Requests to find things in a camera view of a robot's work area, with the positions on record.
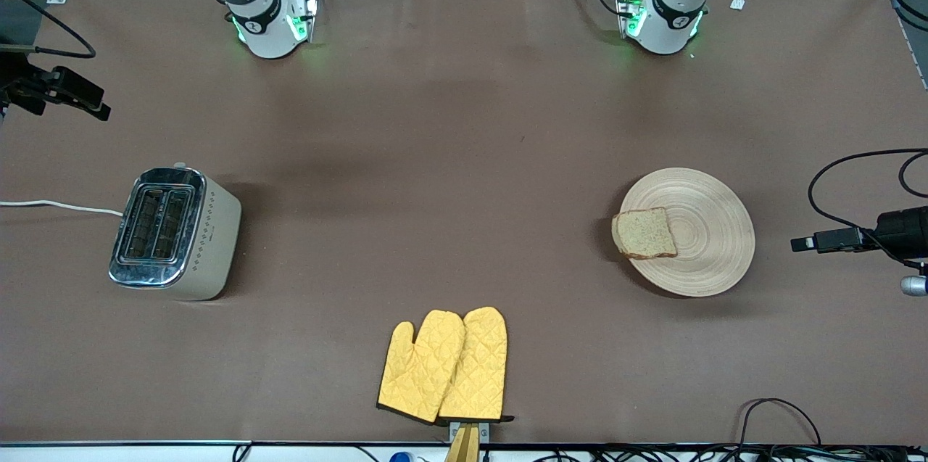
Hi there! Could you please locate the round wooden plate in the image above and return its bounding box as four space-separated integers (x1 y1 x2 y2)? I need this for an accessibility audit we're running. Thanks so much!
620 168 756 298

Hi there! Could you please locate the brown toast slice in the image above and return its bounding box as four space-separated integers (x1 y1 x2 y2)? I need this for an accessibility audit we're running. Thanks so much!
611 207 679 260

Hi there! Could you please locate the chrome two-slot toaster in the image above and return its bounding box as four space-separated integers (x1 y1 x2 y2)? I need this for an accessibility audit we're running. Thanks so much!
109 162 243 302

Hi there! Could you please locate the yellow quilted oven mitt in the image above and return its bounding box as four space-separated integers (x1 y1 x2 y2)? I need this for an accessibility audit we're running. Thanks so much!
437 306 515 425
377 310 466 424

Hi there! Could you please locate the brown table cover mat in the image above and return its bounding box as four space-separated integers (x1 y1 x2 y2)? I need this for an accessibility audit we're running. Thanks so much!
0 0 928 446

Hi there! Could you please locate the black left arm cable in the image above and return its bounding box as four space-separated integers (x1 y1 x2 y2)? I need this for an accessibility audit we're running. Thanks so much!
807 0 928 268

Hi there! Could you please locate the white toaster power cable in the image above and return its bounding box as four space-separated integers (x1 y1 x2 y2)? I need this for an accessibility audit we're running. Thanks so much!
0 199 125 218

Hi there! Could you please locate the black looped cable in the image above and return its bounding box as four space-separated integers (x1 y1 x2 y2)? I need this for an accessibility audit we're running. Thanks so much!
738 397 822 448

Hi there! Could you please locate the black cable bundle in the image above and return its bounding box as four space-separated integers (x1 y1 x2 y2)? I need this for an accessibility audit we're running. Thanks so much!
478 445 928 462

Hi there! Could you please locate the small metal bracket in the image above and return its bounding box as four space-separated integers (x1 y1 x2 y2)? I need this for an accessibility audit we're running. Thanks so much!
448 420 491 444

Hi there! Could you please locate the white table edge rail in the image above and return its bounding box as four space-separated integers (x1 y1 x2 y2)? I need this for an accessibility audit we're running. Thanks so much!
0 442 928 462

